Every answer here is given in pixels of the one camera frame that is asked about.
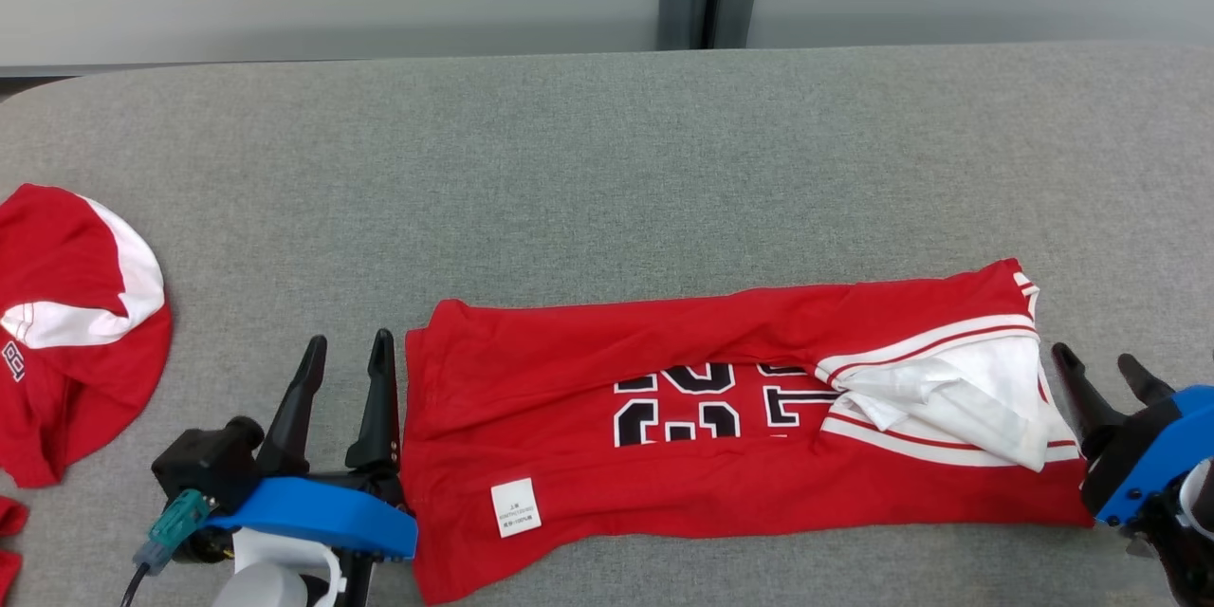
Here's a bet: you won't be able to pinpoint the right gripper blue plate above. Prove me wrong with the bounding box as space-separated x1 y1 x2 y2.
1051 342 1214 528

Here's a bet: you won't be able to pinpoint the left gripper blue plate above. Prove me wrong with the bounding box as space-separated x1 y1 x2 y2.
202 329 419 607

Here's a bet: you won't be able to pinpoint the red basketball jersey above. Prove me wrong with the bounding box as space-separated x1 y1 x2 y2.
400 258 1094 605

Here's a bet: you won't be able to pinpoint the red shorts with white trim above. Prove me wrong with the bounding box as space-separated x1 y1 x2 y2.
0 183 174 489

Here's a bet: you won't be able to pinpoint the small red garment piece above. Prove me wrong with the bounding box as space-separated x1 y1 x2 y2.
0 496 29 600

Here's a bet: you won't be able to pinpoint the cable with green connector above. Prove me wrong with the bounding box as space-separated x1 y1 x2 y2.
119 488 217 607

